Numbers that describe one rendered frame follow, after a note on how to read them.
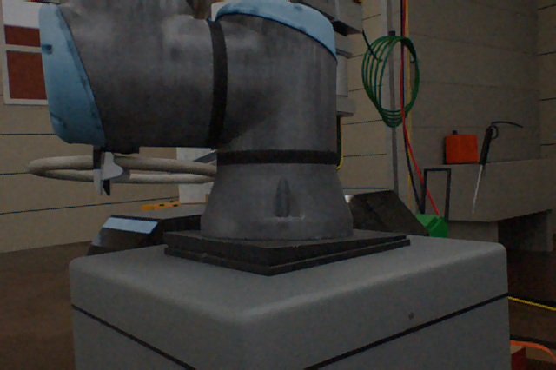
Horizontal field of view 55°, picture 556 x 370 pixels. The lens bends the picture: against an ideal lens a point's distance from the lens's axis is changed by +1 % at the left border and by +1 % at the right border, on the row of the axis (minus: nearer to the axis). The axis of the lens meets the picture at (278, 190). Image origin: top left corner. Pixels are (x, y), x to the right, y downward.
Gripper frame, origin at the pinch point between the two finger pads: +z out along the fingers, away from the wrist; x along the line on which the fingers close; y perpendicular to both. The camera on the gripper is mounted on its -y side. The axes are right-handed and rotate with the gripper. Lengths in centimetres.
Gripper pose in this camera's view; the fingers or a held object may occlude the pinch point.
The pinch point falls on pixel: (101, 189)
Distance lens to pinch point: 125.0
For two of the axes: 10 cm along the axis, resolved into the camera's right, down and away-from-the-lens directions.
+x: -0.2, 0.5, 10.0
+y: 10.0, 0.2, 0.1
